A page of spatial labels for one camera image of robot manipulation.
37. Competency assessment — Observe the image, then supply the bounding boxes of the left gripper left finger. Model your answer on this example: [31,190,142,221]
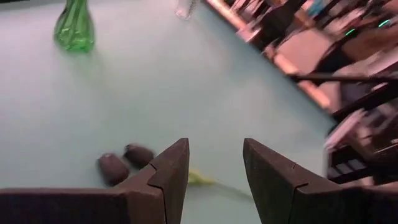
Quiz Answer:
[0,138,190,224]

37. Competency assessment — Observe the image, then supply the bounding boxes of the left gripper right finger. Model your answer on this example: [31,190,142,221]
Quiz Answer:
[243,138,398,224]

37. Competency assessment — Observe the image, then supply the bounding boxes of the clear glass vase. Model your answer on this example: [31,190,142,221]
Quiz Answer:
[175,0,198,20]

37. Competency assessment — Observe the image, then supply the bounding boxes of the green glass vase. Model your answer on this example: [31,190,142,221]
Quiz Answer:
[53,0,95,53]

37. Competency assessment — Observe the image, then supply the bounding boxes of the green table mat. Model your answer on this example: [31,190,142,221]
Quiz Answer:
[0,0,335,224]

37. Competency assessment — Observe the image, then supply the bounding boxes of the black metal table frame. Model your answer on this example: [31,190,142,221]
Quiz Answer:
[289,71,398,124]

